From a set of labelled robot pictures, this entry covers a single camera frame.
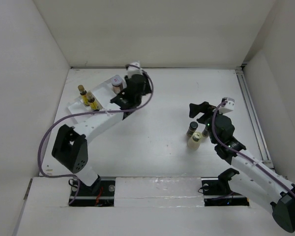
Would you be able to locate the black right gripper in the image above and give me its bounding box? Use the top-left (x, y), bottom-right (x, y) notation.
top-left (189, 101), bottom-right (228, 144)

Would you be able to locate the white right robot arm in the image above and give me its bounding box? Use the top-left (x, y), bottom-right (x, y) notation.
top-left (189, 97), bottom-right (295, 233)

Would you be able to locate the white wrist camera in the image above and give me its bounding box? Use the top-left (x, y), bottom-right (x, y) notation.
top-left (219, 97), bottom-right (235, 114)
top-left (126, 60), bottom-right (142, 79)

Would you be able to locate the cream cap sauce bottle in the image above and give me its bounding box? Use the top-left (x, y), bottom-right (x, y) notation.
top-left (187, 132), bottom-right (203, 150)

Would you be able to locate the brown spice jar dark cap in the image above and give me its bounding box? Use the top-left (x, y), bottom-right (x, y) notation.
top-left (202, 127), bottom-right (209, 138)

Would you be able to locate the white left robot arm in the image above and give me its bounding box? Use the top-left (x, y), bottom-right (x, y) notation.
top-left (52, 72), bottom-right (153, 195)

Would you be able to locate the aluminium rail right side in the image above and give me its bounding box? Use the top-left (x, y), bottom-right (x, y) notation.
top-left (234, 66), bottom-right (289, 179)

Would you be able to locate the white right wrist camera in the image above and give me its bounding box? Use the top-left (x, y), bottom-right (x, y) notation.
top-left (219, 97), bottom-right (235, 114)

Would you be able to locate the yellow label bottle gold cap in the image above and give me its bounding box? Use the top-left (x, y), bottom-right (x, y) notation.
top-left (78, 85), bottom-right (89, 106)

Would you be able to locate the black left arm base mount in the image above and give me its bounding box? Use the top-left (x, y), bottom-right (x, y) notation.
top-left (68, 177), bottom-right (116, 207)

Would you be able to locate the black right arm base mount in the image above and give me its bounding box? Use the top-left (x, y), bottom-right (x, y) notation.
top-left (198, 168), bottom-right (250, 207)

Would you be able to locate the white divided organizer tray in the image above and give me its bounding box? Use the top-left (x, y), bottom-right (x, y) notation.
top-left (64, 79), bottom-right (123, 127)

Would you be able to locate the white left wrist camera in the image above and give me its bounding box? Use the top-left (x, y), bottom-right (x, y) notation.
top-left (126, 60), bottom-right (142, 79)

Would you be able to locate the white lid jar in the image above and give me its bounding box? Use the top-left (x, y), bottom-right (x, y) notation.
top-left (124, 75), bottom-right (129, 86)
top-left (111, 75), bottom-right (124, 94)

